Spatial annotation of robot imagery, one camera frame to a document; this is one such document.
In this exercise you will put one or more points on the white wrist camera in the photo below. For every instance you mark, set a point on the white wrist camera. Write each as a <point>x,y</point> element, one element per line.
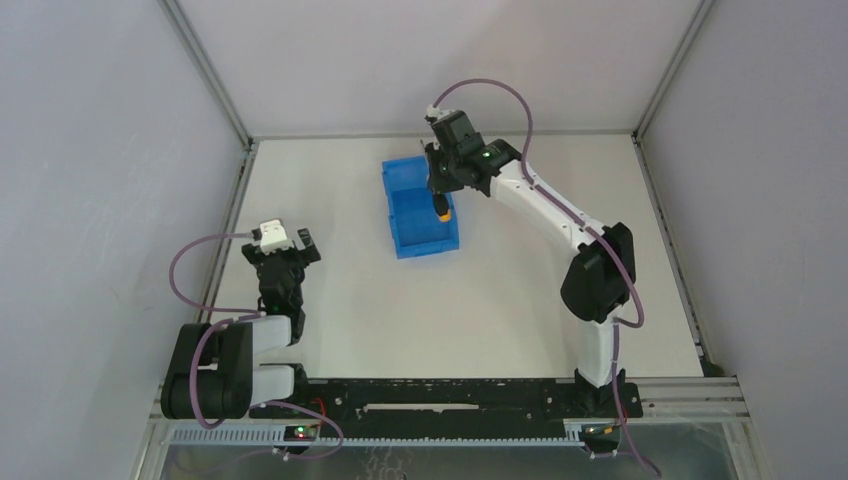
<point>273,236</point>
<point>434,113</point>

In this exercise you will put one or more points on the small electronics board with leds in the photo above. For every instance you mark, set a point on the small electronics board with leds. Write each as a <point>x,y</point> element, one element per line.
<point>301,433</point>

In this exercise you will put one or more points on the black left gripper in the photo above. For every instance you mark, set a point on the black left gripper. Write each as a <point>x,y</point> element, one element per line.
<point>279,256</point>

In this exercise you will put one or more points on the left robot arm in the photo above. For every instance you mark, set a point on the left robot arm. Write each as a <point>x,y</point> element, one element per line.
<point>214,373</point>

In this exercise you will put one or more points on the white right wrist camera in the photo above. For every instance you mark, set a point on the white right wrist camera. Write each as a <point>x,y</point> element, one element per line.
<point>434,113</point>

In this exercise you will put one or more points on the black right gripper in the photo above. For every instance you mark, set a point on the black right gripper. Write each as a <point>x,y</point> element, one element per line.
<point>438,175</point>

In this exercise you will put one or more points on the orange black handled screwdriver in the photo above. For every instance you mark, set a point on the orange black handled screwdriver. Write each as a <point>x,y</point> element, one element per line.
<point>442,207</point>

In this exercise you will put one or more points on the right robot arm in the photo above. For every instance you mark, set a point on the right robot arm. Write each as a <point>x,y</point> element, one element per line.
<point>601,258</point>

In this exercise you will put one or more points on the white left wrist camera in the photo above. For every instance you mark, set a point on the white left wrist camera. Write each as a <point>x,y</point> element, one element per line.
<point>273,236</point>

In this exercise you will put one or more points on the blue plastic bin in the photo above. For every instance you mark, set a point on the blue plastic bin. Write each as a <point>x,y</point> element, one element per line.
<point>414,225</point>

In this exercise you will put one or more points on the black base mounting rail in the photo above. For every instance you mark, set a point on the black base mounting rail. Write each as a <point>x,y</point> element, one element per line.
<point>455,409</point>

